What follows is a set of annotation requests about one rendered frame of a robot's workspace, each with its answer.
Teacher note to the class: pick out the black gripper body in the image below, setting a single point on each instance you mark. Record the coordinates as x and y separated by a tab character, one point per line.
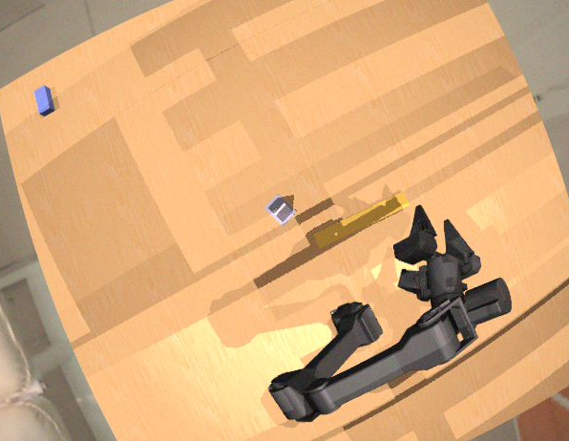
445	272

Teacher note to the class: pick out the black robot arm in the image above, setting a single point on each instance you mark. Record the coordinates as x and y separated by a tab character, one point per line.
308	392

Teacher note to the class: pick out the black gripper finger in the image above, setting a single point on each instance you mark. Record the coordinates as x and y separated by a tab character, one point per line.
455	244
421	221

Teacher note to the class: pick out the blue rectangular block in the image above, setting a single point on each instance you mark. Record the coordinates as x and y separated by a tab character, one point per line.
44	100

